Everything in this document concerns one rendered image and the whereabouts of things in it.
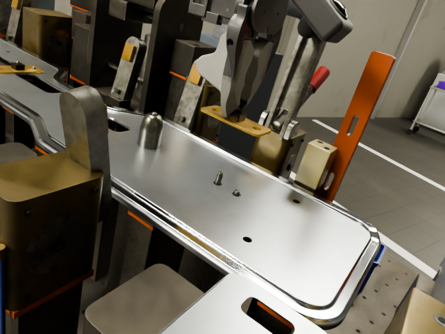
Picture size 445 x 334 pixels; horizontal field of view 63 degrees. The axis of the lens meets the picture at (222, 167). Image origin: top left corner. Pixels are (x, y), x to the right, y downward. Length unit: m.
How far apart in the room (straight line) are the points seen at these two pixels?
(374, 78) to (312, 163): 0.14
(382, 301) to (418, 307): 0.64
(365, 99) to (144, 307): 0.38
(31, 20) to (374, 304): 0.98
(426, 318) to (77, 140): 0.31
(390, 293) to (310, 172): 0.52
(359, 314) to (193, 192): 0.53
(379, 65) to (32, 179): 0.42
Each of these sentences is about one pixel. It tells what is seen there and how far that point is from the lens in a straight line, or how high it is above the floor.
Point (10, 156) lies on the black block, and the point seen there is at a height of 0.99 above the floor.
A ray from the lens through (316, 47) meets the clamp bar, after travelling 0.55.
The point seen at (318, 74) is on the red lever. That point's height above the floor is 1.14.
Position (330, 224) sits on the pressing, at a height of 1.00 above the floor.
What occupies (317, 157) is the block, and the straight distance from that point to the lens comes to 0.52.
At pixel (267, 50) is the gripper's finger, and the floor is 1.17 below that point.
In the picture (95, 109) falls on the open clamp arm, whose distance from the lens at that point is 0.33.
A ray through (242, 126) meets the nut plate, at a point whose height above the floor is 1.09.
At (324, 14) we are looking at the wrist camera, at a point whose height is 1.22.
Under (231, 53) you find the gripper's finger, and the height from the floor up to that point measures 1.17.
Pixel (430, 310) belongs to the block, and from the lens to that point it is 0.31.
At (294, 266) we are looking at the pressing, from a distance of 0.38.
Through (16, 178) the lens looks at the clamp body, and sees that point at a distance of 0.34.
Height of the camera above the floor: 1.22
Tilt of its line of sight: 25 degrees down
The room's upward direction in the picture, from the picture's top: 16 degrees clockwise
